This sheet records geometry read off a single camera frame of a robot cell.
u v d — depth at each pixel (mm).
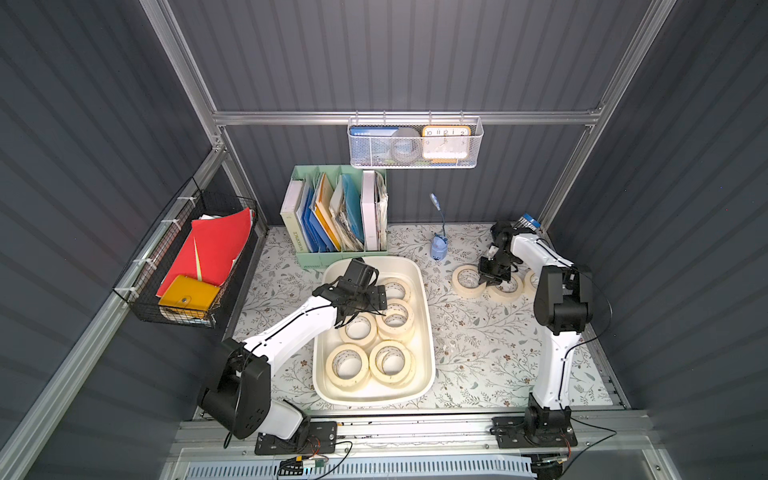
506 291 998
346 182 1003
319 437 738
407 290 987
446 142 883
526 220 991
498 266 870
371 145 925
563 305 578
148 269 630
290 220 895
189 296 642
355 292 646
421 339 886
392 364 846
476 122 889
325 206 937
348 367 842
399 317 925
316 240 989
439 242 1049
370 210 934
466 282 1047
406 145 908
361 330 919
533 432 670
